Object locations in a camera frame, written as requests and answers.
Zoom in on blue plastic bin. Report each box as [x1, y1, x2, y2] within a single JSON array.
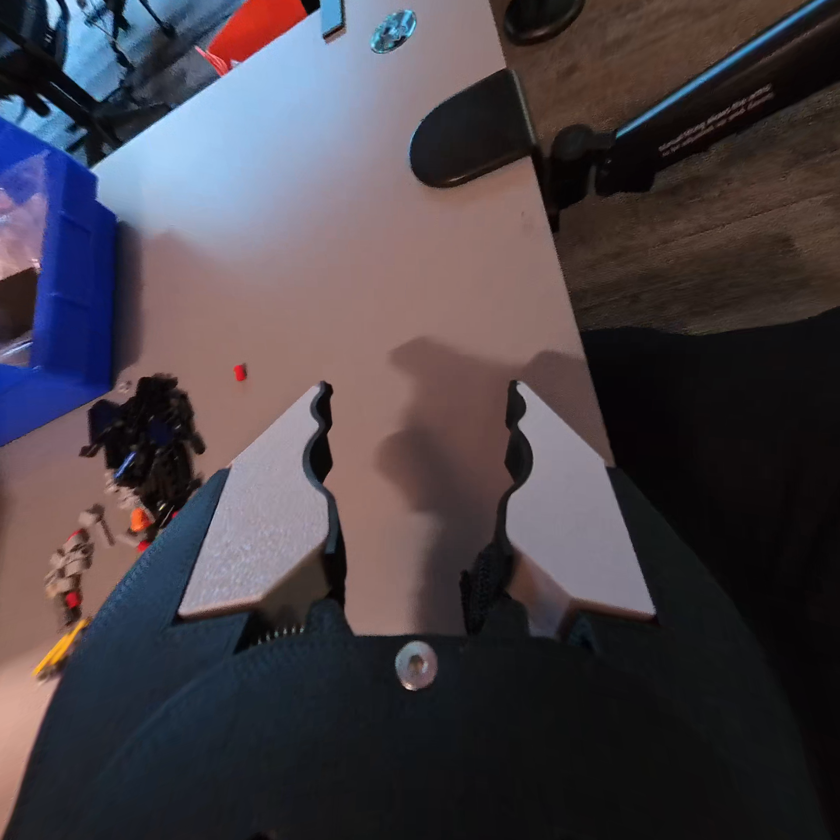
[[0, 118, 119, 447]]

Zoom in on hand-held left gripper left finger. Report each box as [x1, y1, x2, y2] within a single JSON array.
[[177, 381, 345, 621]]

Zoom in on pile of loose lego pieces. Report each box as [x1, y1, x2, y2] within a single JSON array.
[[33, 373, 207, 682]]

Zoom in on black desk clamp pad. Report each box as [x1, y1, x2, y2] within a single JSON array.
[[409, 69, 542, 190]]

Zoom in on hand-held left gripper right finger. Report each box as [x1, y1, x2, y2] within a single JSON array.
[[489, 379, 657, 639]]

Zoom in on round desk grommet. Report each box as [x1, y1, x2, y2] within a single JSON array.
[[369, 9, 418, 55]]

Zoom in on black round-base stand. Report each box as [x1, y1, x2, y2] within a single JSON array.
[[502, 0, 586, 47]]

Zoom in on clear plastic parts bags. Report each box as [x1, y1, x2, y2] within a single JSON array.
[[0, 151, 50, 368]]

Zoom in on orange plastic bin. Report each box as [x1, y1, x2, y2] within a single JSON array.
[[197, 0, 319, 76]]

